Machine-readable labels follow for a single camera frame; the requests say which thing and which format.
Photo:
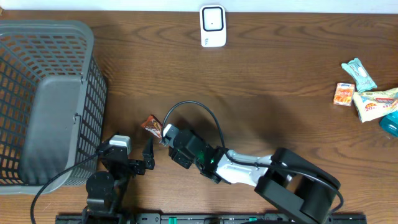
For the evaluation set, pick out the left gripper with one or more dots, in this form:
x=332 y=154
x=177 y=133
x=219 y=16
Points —
x=148 y=162

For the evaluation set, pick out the brown chocolate bar wrapper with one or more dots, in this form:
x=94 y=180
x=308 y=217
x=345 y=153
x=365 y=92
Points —
x=153 y=125

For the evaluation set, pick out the white barcode scanner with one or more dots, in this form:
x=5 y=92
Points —
x=213 y=26

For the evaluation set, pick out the small orange snack packet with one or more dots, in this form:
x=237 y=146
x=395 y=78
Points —
x=344 y=94

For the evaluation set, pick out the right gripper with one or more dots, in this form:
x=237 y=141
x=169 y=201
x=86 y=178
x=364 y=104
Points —
x=176 y=158

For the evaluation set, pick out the yellow snack bag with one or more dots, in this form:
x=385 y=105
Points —
x=375 y=104

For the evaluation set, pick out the grey plastic shopping basket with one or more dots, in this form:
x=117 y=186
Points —
x=52 y=105

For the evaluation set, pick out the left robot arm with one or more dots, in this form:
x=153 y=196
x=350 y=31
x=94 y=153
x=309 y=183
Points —
x=106 y=188

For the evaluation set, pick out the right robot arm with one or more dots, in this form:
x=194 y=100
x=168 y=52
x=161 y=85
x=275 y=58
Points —
x=293 y=185

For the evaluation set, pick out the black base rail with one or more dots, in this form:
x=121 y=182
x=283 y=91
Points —
x=155 y=218

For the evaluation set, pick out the light teal wet wipes pack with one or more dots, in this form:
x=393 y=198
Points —
x=362 y=79

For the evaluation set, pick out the teal mouthwash bottle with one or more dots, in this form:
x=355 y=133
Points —
x=389 y=123

